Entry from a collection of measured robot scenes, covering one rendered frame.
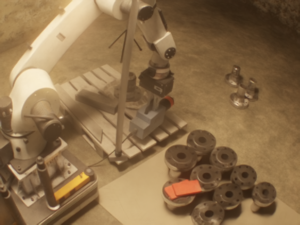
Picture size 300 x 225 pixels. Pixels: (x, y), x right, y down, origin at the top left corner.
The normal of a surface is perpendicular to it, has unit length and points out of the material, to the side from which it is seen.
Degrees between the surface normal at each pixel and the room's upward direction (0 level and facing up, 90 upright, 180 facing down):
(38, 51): 90
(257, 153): 0
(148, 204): 0
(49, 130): 90
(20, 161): 0
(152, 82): 90
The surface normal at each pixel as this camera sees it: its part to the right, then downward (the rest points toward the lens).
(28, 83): -0.07, -0.59
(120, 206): 0.12, -0.76
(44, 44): 0.61, 0.57
